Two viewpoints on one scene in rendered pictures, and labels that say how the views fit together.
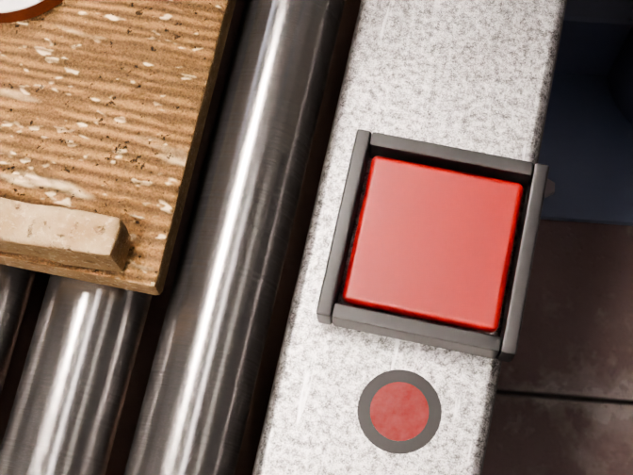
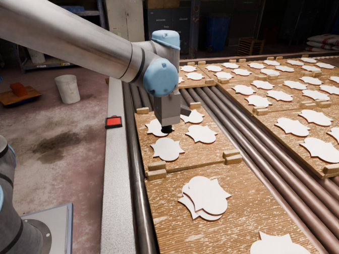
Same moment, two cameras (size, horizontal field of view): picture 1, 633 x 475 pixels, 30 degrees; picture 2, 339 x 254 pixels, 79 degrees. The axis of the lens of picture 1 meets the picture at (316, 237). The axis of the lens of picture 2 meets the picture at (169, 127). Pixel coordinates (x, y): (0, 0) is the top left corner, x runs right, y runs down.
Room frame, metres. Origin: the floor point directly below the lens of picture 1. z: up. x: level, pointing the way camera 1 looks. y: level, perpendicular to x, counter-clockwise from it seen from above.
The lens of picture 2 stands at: (0.94, -0.27, 1.43)
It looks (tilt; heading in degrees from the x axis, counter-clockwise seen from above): 33 degrees down; 147
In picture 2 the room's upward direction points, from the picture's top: straight up
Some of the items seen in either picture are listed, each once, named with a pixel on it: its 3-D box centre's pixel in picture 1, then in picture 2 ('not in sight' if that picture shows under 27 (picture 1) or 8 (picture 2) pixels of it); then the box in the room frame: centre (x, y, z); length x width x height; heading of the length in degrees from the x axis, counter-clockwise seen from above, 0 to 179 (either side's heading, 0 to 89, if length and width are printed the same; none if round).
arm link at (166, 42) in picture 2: not in sight; (165, 53); (0.44, 0.04, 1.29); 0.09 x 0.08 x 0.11; 86
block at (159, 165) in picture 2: not in sight; (157, 166); (0.50, -0.04, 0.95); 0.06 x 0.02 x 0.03; 70
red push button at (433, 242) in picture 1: (432, 244); (113, 122); (0.12, -0.04, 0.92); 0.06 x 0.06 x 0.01; 70
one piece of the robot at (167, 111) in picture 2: not in sight; (173, 102); (0.44, 0.07, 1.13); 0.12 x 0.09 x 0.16; 78
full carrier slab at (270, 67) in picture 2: not in sight; (270, 67); (0.04, 1.26, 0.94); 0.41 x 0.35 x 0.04; 160
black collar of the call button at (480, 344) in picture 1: (432, 243); (113, 122); (0.12, -0.04, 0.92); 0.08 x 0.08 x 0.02; 70
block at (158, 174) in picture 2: not in sight; (157, 175); (0.54, -0.05, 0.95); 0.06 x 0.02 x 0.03; 72
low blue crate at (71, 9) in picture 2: not in sight; (70, 9); (-4.27, 0.69, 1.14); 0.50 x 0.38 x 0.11; 86
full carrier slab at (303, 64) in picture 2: not in sight; (309, 64); (0.16, 1.59, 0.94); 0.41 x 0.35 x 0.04; 161
